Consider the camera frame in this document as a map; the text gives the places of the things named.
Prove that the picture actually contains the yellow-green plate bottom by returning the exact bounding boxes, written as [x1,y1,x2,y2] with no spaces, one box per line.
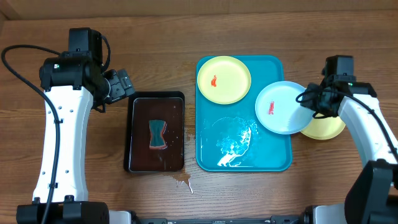
[301,117,346,140]

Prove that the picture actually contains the yellow-green plate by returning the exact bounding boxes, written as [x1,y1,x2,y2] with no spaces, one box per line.
[301,117,346,140]
[197,56,251,105]

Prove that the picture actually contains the light blue plate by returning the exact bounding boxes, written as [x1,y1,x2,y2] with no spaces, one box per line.
[255,81,313,134]

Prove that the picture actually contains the yellow-green plate top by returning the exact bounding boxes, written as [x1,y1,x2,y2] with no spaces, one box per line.
[197,56,251,105]

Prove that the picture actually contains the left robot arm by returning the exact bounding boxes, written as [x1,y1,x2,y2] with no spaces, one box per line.
[16,28,136,223]

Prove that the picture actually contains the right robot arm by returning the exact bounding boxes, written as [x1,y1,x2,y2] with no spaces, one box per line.
[296,55,397,224]

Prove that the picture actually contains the black rectangular water tray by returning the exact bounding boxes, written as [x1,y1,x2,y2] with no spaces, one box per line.
[123,91,185,173]

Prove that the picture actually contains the teal plastic serving tray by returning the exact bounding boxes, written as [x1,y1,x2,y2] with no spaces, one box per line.
[195,55,293,172]

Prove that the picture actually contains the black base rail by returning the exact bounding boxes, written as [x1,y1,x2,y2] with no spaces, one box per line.
[108,214,312,224]

